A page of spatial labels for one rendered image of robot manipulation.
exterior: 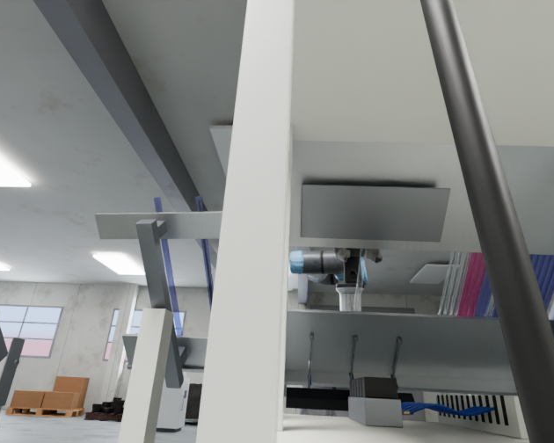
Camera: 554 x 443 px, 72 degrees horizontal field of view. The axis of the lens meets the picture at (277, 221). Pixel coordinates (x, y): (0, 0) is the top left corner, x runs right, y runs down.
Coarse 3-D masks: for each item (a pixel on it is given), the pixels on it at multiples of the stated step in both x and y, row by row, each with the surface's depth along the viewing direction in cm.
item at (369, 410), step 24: (360, 384) 57; (384, 384) 54; (360, 408) 56; (384, 408) 52; (408, 408) 58; (432, 408) 59; (456, 408) 60; (480, 408) 51; (504, 408) 47; (504, 432) 47
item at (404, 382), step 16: (288, 384) 99; (304, 384) 99; (320, 384) 98; (336, 384) 98; (400, 384) 98; (416, 384) 98; (432, 384) 98; (448, 384) 98; (464, 384) 98; (480, 384) 98; (496, 384) 98; (512, 384) 98
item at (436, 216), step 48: (336, 144) 78; (384, 144) 78; (432, 144) 77; (336, 192) 78; (384, 192) 78; (432, 192) 77; (528, 192) 80; (336, 240) 87; (384, 240) 86; (432, 240) 81; (528, 240) 84
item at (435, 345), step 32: (288, 320) 96; (320, 320) 95; (352, 320) 95; (384, 320) 94; (416, 320) 94; (448, 320) 93; (480, 320) 93; (288, 352) 100; (320, 352) 99; (352, 352) 99; (384, 352) 98; (416, 352) 98; (448, 352) 97; (480, 352) 97
